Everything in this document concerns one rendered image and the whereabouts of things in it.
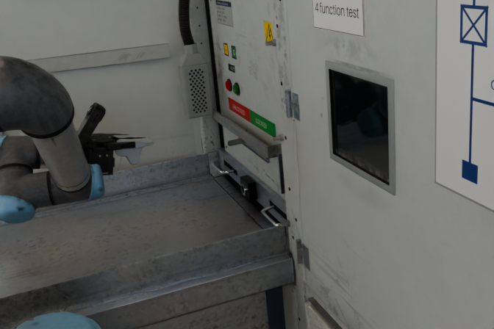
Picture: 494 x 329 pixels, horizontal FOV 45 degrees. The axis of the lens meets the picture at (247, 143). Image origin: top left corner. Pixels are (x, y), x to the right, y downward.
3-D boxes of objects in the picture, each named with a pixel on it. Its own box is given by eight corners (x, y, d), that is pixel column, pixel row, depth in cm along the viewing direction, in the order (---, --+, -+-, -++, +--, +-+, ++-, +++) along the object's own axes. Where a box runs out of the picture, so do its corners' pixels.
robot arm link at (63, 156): (61, 33, 92) (101, 163, 136) (-14, 41, 90) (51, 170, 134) (67, 97, 87) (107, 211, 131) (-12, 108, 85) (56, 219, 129)
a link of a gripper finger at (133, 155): (152, 161, 144) (113, 163, 140) (153, 137, 142) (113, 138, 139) (155, 165, 141) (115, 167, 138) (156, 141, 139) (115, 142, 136)
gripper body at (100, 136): (110, 164, 144) (58, 167, 140) (111, 130, 142) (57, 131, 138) (116, 175, 137) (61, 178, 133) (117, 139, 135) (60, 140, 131)
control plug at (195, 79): (188, 119, 164) (180, 56, 158) (184, 115, 168) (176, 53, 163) (215, 114, 166) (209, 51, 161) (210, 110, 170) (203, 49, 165)
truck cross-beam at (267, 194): (298, 240, 132) (296, 215, 130) (220, 167, 180) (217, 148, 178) (318, 234, 133) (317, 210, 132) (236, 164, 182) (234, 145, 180)
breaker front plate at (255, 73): (292, 217, 133) (276, -4, 118) (222, 155, 176) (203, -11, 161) (298, 215, 133) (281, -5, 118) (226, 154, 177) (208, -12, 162)
